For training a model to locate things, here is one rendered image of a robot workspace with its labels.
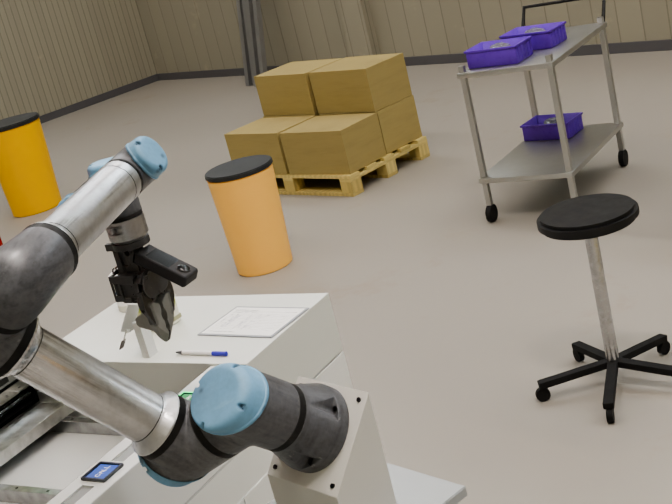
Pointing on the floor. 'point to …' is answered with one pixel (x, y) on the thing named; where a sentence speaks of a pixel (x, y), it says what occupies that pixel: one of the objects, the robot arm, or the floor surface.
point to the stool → (568, 216)
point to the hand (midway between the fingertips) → (168, 334)
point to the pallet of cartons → (333, 123)
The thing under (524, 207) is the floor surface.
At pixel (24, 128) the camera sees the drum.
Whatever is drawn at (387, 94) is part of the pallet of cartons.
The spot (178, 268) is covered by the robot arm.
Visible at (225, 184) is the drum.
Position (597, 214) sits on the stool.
